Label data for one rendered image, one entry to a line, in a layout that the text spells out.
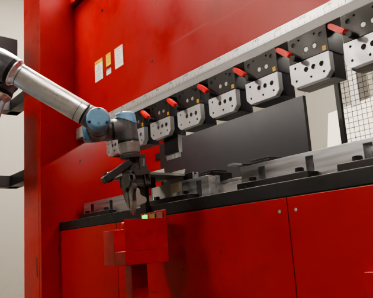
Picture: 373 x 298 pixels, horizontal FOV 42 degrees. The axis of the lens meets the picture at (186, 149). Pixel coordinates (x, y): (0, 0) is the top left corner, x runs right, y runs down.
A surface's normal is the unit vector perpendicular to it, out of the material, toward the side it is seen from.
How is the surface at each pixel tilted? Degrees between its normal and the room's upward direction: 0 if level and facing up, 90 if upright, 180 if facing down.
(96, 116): 90
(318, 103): 90
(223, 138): 90
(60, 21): 90
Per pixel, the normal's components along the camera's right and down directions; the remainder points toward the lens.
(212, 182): 0.62, -0.19
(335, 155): -0.79, -0.07
